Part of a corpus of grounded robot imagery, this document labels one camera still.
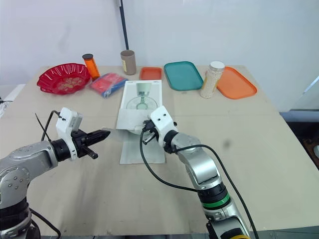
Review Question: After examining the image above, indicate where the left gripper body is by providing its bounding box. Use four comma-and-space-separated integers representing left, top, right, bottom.
70, 130, 87, 159

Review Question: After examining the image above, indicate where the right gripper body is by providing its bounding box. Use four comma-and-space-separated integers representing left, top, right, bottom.
142, 119, 160, 140

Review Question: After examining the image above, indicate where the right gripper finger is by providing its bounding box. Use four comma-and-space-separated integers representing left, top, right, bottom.
144, 131, 158, 145

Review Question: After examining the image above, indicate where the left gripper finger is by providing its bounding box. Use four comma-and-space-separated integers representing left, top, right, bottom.
83, 129, 111, 145
81, 146, 99, 160

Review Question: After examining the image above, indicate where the white fan box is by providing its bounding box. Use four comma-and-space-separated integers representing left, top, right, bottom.
101, 80, 165, 165

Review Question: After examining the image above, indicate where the red and blue pack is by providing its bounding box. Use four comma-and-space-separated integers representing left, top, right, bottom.
90, 72, 129, 99

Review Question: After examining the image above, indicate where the small orange tray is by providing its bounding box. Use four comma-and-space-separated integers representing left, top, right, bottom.
139, 66, 164, 81

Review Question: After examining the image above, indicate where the teal plastic tray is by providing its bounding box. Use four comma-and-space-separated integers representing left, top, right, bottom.
163, 61, 204, 91

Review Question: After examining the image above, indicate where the red plastic bowl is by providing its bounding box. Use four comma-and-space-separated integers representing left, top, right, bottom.
37, 63, 92, 96

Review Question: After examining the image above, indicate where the brown cardboard tube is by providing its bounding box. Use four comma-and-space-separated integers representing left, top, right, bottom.
120, 50, 138, 76

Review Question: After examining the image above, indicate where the orange jar with black lid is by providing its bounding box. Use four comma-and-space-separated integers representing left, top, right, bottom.
82, 53, 101, 81

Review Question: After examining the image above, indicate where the clear jar of white beads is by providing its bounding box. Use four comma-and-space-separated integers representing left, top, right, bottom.
199, 61, 226, 99

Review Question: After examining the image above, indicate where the large orange tray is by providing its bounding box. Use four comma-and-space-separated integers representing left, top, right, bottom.
215, 66, 258, 101

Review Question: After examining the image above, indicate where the black pole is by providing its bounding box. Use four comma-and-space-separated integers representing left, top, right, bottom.
118, 0, 130, 51

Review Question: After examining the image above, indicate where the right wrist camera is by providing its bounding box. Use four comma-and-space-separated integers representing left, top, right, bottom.
149, 105, 178, 148

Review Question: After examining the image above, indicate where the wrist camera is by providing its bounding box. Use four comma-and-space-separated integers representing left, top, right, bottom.
149, 105, 178, 148
55, 107, 84, 161

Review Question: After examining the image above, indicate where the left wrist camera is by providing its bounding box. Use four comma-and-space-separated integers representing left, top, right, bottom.
55, 107, 84, 161

